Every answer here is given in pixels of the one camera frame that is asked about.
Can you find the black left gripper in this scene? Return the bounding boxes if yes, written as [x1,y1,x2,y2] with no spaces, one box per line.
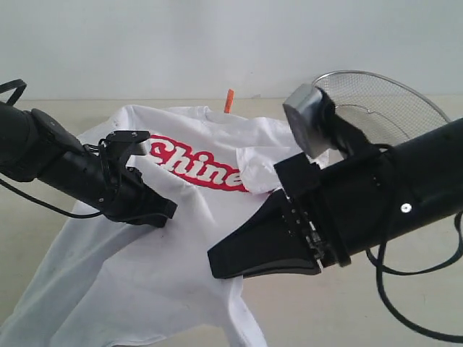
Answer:
[85,164,177,228]

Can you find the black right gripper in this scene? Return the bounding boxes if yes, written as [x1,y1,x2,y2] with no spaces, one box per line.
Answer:
[208,153,351,279]

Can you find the white t-shirt red logo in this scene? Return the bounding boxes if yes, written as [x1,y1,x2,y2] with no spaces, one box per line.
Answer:
[1,105,300,346]

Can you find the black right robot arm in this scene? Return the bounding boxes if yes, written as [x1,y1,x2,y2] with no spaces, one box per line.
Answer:
[208,120,462,279]

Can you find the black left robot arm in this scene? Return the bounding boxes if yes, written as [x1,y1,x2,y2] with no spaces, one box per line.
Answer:
[1,103,177,228]

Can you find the orange garment tag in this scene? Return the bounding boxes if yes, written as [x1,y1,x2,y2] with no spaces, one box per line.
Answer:
[224,89,234,113]

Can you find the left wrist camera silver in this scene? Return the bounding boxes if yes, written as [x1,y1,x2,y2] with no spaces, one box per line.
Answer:
[98,130,150,168]

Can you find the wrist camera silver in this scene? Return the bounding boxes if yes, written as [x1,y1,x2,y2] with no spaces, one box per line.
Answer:
[281,82,370,160]
[98,130,150,168]

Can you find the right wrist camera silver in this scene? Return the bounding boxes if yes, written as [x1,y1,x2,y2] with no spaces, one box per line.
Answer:
[281,82,370,160]

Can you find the metal wire mesh basket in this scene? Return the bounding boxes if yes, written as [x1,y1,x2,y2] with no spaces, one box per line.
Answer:
[305,70,451,158]

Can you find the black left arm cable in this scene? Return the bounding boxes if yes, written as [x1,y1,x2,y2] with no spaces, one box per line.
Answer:
[0,79,106,219]

